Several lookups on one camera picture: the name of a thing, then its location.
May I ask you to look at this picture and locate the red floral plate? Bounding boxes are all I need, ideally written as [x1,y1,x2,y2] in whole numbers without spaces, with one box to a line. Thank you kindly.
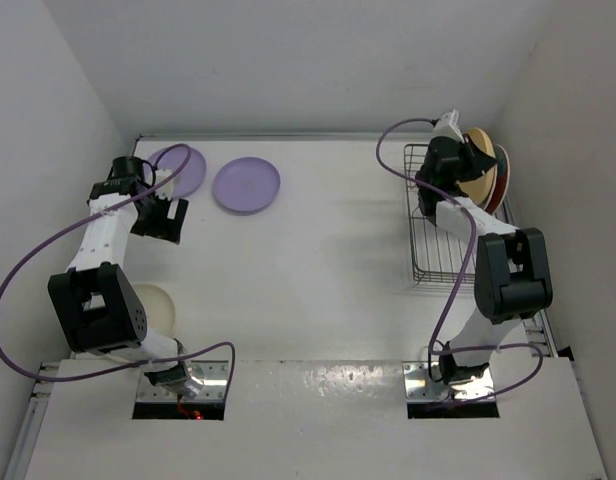
[487,144,511,214]
[482,143,504,214]

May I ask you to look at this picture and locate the yellow plate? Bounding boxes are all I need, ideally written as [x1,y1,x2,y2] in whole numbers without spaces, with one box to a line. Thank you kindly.
[458,127,497,205]

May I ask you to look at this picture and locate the purple plate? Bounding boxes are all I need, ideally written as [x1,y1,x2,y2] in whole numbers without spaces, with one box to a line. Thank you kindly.
[212,157,281,215]
[156,148,207,199]

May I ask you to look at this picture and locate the cream white plate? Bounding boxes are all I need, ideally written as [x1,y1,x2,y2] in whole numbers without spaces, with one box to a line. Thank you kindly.
[132,283,176,338]

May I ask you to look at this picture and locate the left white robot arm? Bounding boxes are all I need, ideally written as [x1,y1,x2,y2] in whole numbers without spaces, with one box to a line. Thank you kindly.
[48,157,193,397]

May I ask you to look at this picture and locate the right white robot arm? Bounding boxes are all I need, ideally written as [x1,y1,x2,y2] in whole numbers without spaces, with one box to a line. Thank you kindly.
[415,136,553,384]

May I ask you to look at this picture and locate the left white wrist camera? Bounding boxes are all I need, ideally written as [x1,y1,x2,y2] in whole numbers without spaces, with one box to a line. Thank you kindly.
[152,168,182,199]

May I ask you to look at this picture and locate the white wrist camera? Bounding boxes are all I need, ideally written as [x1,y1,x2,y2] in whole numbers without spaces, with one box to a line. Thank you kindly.
[152,168,182,199]
[433,109,464,143]

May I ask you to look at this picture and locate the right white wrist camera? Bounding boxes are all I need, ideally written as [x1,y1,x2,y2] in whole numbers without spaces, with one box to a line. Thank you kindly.
[433,109,464,143]

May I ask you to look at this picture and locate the wire dish rack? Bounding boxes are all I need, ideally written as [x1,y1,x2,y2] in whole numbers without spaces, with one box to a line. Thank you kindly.
[405,144,513,290]

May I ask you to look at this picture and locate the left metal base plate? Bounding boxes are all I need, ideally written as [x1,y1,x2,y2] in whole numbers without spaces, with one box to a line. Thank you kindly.
[136,360,230,403]

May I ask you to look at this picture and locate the metal base plate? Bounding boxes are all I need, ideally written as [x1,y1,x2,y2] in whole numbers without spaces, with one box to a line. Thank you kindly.
[136,360,230,403]
[402,361,494,404]

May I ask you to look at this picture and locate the black cable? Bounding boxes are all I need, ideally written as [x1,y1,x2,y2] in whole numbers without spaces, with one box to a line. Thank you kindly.
[426,340,449,386]

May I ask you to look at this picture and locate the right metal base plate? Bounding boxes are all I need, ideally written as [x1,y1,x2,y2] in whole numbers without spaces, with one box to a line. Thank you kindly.
[402,361,494,404]

